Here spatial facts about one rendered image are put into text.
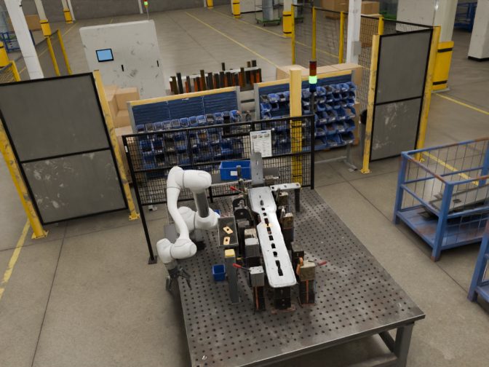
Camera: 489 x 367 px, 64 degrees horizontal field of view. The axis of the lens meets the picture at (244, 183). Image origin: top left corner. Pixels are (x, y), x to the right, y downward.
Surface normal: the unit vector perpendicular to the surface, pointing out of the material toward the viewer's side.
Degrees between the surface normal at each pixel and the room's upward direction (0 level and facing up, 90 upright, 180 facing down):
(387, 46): 91
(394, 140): 88
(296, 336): 0
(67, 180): 89
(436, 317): 0
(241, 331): 0
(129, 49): 90
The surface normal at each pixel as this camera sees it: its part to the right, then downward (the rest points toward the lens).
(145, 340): -0.07, -0.88
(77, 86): 0.23, 0.44
